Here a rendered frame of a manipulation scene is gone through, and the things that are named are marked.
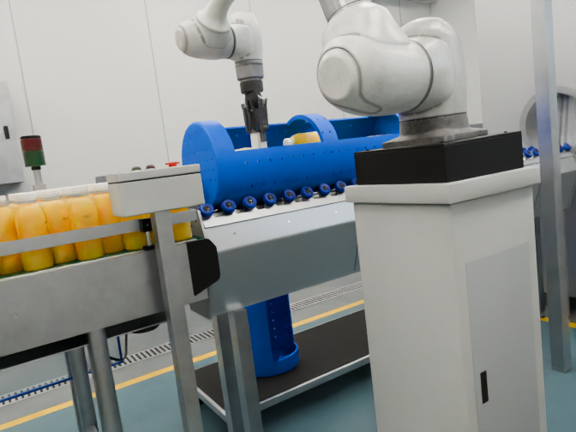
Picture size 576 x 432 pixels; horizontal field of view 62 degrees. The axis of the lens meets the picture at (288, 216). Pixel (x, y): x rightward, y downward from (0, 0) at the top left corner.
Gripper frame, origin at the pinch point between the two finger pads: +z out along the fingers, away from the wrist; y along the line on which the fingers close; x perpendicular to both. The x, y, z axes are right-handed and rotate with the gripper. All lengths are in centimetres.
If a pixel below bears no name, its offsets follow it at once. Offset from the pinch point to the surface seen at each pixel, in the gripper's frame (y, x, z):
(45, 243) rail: -15, 69, 18
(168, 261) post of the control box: -26, 45, 27
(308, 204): -6.1, -12.5, 22.2
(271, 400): 23, -4, 101
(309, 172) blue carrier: -7.4, -13.5, 11.6
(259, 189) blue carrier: -5.2, 5.2, 14.7
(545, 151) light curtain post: -28, -123, 17
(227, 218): -5.8, 17.8, 21.6
